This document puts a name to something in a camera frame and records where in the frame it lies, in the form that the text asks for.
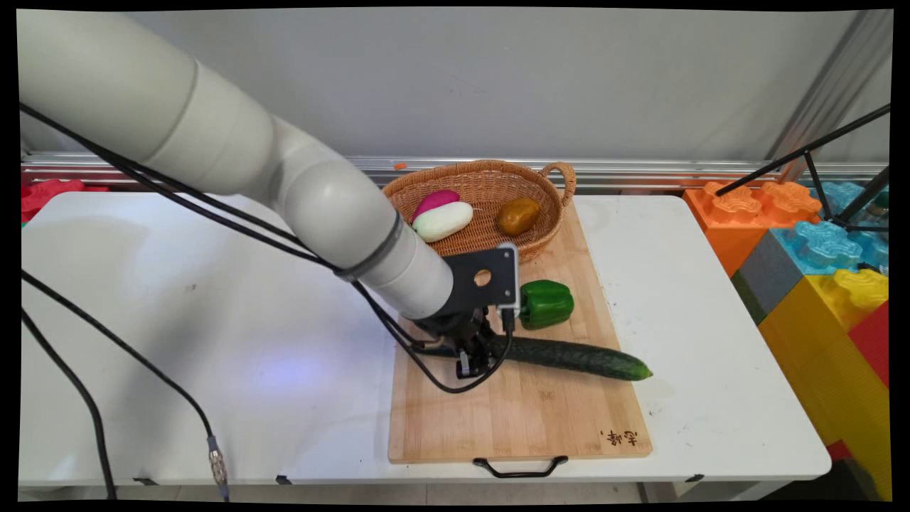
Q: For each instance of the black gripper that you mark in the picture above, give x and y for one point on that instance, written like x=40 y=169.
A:
x=455 y=327

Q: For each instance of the dark green toy cucumber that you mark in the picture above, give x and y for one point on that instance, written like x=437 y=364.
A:
x=576 y=357

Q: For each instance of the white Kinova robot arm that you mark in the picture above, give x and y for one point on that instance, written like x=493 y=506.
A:
x=227 y=156

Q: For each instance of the green toy bell pepper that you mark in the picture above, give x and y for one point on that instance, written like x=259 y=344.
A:
x=546 y=304

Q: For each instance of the white pink toy radish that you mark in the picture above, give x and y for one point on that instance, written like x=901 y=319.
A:
x=442 y=219

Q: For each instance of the brown toy potato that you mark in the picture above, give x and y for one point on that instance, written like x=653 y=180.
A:
x=517 y=216

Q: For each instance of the woven wicker basket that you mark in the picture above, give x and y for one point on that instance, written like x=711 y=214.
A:
x=490 y=188

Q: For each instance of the orange giant building block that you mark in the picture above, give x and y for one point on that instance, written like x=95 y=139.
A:
x=739 y=213

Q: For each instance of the grey giant building block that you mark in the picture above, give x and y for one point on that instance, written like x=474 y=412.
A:
x=768 y=277

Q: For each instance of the yellow giant building block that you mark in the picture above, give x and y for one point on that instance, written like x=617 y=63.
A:
x=832 y=355

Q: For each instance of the blue giant building block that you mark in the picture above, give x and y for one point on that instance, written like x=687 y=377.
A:
x=825 y=245

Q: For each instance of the red giant building block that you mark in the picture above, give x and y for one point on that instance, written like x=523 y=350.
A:
x=873 y=341

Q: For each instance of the black tripod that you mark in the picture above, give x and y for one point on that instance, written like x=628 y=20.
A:
x=839 y=185

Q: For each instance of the aluminium rail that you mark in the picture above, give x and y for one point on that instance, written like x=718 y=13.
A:
x=675 y=171

